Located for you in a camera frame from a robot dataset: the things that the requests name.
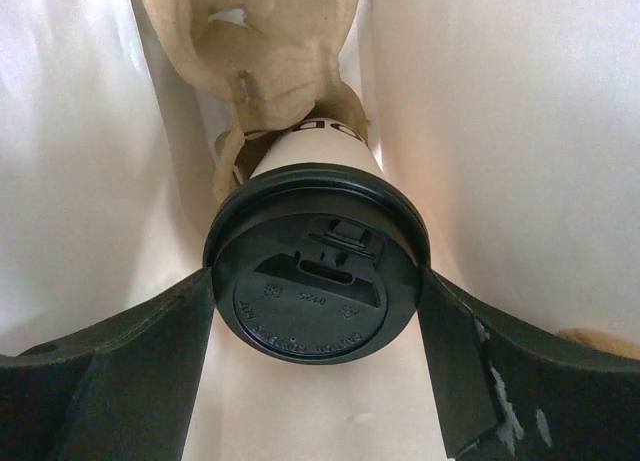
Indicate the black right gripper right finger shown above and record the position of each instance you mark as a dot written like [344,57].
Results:
[507,390]

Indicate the black coffee cup lid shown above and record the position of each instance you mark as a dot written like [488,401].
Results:
[317,263]

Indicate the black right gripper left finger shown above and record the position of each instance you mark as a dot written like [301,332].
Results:
[121,389]

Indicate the brown pulp cup carrier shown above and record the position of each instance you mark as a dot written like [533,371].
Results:
[271,61]

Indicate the brown paper bag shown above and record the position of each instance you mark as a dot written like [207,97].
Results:
[512,125]

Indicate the white paper coffee cup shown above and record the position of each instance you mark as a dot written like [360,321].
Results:
[319,140]

